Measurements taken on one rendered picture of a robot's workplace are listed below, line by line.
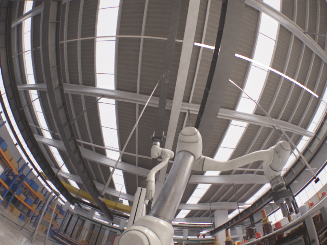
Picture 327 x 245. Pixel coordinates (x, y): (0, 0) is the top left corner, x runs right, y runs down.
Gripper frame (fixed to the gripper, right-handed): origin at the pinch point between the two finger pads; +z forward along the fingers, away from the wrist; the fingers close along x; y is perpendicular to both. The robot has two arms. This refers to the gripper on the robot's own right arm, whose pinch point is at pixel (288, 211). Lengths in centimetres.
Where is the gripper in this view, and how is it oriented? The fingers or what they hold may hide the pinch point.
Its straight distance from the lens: 88.4
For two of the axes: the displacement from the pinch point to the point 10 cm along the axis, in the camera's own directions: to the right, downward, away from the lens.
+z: -1.1, 5.3, -8.4
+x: 9.9, 1.7, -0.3
